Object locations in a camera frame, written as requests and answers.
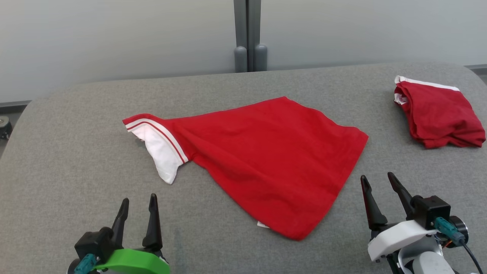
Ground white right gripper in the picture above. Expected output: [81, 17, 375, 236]
[360, 172, 438, 263]

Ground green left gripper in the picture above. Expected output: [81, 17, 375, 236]
[93, 193, 171, 274]

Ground red shorts with white stripe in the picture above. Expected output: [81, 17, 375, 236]
[393, 75, 487, 149]

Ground red white jersey shirt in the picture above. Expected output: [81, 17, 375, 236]
[122, 96, 369, 241]

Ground round grey furniture foot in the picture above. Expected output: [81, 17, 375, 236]
[0, 116, 12, 140]

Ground teal plug right camera cable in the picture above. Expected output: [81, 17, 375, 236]
[433, 217, 484, 274]

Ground teal plug camera cable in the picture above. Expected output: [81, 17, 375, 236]
[74, 253, 100, 274]
[433, 217, 484, 274]

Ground teal plug left camera cable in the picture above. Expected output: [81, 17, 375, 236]
[74, 253, 100, 274]

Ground grey partition post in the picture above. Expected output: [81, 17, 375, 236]
[248, 0, 268, 72]
[233, 0, 249, 73]

